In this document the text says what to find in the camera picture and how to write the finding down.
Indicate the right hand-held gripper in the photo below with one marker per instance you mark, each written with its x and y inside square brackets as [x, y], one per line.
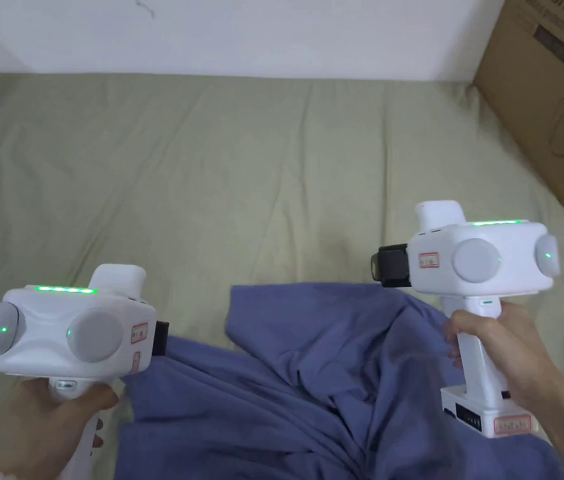
[481, 265]

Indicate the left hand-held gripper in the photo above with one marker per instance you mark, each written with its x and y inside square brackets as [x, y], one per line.
[62, 325]

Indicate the dark blue shirt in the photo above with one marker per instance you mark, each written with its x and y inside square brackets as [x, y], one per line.
[321, 390]

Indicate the person's right hand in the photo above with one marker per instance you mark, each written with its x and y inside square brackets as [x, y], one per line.
[501, 350]

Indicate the person's left hand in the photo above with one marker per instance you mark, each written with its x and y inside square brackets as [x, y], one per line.
[37, 425]

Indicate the brown cardboard carton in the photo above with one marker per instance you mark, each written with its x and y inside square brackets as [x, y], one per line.
[546, 100]

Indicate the bed with pale green sheet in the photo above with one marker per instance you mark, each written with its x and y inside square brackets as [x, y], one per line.
[211, 165]

